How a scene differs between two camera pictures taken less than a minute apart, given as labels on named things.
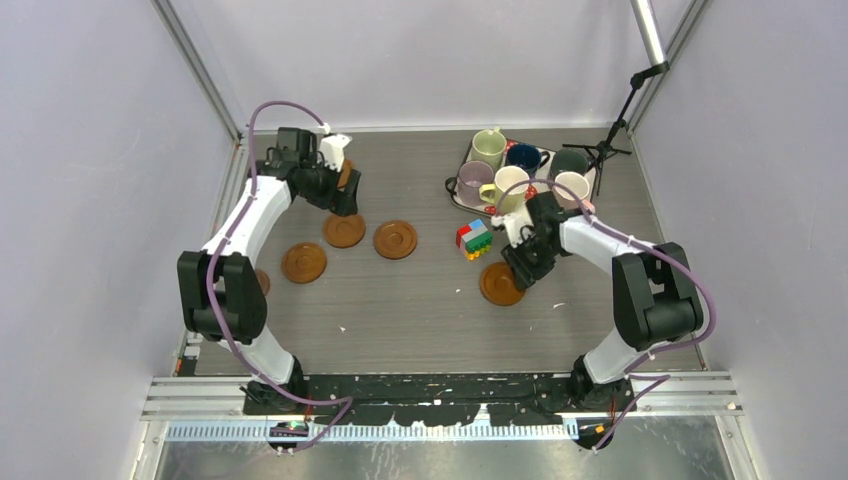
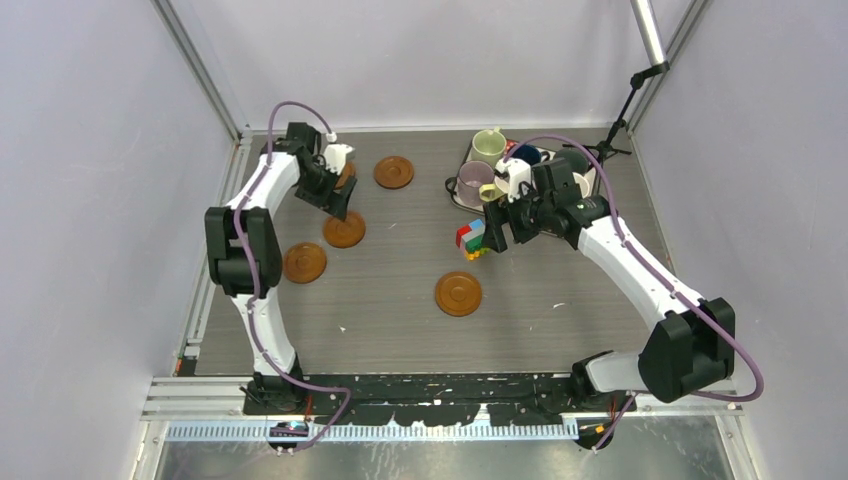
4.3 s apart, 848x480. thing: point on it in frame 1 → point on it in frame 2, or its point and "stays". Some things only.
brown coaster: [344, 174] stays
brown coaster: [498, 284] → [458, 294]
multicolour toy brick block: [474, 239] stays
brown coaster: [395, 239] → [393, 172]
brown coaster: [303, 263] stays
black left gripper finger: [340, 203] stays
